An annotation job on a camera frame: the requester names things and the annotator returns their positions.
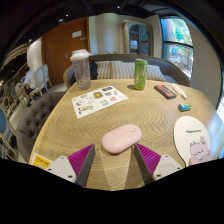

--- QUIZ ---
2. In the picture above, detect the white mouse pad pink character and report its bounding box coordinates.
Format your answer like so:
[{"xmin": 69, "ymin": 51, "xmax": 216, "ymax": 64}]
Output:
[{"xmin": 173, "ymin": 115, "xmax": 213, "ymax": 167}]

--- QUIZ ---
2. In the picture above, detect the striped cushion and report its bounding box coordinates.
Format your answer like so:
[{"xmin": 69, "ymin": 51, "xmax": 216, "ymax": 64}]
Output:
[
  {"xmin": 95, "ymin": 60, "xmax": 114, "ymax": 80},
  {"xmin": 109, "ymin": 60, "xmax": 167, "ymax": 82}
]

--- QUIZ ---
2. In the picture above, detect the white tube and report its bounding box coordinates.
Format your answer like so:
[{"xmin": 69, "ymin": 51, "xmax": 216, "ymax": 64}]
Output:
[{"xmin": 170, "ymin": 83, "xmax": 188, "ymax": 100}]

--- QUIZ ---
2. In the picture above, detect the grey curved sofa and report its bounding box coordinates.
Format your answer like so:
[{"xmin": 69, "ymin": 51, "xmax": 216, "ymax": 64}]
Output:
[{"xmin": 63, "ymin": 53, "xmax": 191, "ymax": 88}]

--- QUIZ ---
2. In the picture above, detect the black box red print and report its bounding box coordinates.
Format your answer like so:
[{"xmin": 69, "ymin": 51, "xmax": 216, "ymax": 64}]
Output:
[{"xmin": 153, "ymin": 84, "xmax": 178, "ymax": 100}]

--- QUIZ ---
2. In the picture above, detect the white sticker sheet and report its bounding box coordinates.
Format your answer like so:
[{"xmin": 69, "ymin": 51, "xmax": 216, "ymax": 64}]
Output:
[{"xmin": 71, "ymin": 85, "xmax": 130, "ymax": 120}]

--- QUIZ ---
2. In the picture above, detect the cream glass-door cabinet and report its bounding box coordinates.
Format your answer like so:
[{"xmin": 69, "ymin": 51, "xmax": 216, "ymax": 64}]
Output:
[{"xmin": 121, "ymin": 19, "xmax": 154, "ymax": 56}]

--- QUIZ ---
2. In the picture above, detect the group of white chairs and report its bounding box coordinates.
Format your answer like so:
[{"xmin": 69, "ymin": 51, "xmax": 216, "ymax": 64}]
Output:
[{"xmin": 14, "ymin": 63, "xmax": 53, "ymax": 101}]

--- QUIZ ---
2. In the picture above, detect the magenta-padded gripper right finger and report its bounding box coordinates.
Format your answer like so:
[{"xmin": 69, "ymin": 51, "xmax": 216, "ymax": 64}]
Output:
[{"xmin": 133, "ymin": 142, "xmax": 184, "ymax": 186}]

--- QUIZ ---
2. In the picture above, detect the grey tufted chair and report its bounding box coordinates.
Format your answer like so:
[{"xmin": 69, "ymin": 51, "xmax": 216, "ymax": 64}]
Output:
[{"xmin": 15, "ymin": 91, "xmax": 66, "ymax": 164}]

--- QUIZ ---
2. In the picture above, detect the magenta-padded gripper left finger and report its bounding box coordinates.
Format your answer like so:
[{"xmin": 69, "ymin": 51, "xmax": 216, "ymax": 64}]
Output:
[{"xmin": 44, "ymin": 143, "xmax": 97, "ymax": 188}]

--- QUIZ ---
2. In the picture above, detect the person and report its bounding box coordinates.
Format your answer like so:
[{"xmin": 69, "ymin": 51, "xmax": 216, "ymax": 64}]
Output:
[{"xmin": 20, "ymin": 66, "xmax": 36, "ymax": 96}]

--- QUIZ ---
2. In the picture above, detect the brown wooden door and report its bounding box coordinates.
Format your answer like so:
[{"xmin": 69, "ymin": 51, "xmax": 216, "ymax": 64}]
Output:
[{"xmin": 41, "ymin": 17, "xmax": 90, "ymax": 86}]

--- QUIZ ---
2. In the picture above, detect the pink computer mouse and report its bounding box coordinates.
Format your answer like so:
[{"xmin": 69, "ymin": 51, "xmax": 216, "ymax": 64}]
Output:
[{"xmin": 101, "ymin": 123, "xmax": 143, "ymax": 155}]

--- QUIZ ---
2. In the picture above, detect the green drink can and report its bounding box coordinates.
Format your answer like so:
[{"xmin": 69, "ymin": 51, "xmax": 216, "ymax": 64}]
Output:
[{"xmin": 133, "ymin": 58, "xmax": 149, "ymax": 91}]

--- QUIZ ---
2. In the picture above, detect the dark-framed glass window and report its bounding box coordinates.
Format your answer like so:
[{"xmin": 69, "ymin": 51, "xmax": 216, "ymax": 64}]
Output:
[
  {"xmin": 216, "ymin": 71, "xmax": 224, "ymax": 124},
  {"xmin": 160, "ymin": 16, "xmax": 194, "ymax": 79}
]

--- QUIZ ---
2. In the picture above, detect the yellow card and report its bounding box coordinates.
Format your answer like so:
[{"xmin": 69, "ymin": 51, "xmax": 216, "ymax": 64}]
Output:
[{"xmin": 30, "ymin": 152, "xmax": 54, "ymax": 170}]

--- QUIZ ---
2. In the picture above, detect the small teal white pack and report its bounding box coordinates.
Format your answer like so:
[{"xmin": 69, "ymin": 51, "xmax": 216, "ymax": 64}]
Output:
[{"xmin": 177, "ymin": 102, "xmax": 193, "ymax": 113}]

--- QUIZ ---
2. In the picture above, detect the clear plastic tumbler bottle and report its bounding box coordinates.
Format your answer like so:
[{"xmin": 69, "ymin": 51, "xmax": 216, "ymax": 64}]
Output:
[{"xmin": 69, "ymin": 49, "xmax": 92, "ymax": 91}]

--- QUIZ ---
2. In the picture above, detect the dark backpack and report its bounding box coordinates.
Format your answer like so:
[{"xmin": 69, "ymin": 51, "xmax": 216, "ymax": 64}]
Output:
[{"xmin": 70, "ymin": 59, "xmax": 99, "ymax": 84}]

